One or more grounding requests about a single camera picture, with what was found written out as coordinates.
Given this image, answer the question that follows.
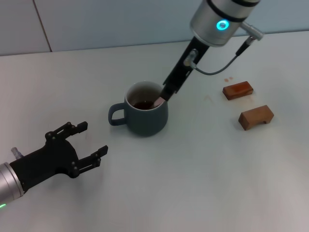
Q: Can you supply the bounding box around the pink spoon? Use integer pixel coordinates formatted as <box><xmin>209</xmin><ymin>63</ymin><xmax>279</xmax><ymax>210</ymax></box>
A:
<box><xmin>152</xmin><ymin>96</ymin><xmax>164</xmax><ymax>109</ymax></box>

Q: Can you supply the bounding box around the silver gripper plug connector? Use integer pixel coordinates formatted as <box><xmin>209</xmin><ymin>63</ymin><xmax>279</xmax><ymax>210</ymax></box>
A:
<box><xmin>11</xmin><ymin>147</ymin><xmax>25</xmax><ymax>160</ymax></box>
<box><xmin>183</xmin><ymin>49</ymin><xmax>199</xmax><ymax>67</ymax></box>

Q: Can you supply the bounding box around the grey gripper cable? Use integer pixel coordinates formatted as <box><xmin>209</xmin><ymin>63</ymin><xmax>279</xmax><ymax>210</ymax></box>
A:
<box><xmin>194</xmin><ymin>35</ymin><xmax>256</xmax><ymax>76</ymax></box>

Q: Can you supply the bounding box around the arched brown wooden block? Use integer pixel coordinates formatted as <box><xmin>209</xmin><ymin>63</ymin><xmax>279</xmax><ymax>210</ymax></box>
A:
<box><xmin>238</xmin><ymin>104</ymin><xmax>275</xmax><ymax>131</ymax></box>

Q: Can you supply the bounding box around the grey ceramic cup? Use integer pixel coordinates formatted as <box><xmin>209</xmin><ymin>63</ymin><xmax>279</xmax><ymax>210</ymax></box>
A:
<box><xmin>108</xmin><ymin>81</ymin><xmax>169</xmax><ymax>138</ymax></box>

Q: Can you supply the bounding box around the flat brown wooden block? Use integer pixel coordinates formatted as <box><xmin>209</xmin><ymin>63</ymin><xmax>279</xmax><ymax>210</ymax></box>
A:
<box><xmin>222</xmin><ymin>81</ymin><xmax>255</xmax><ymax>101</ymax></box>

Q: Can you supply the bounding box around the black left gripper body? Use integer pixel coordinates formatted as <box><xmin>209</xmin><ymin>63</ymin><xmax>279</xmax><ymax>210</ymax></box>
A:
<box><xmin>9</xmin><ymin>137</ymin><xmax>80</xmax><ymax>192</ymax></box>

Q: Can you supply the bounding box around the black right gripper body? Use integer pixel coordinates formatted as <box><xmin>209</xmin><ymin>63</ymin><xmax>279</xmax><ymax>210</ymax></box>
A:
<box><xmin>162</xmin><ymin>36</ymin><xmax>210</xmax><ymax>94</ymax></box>

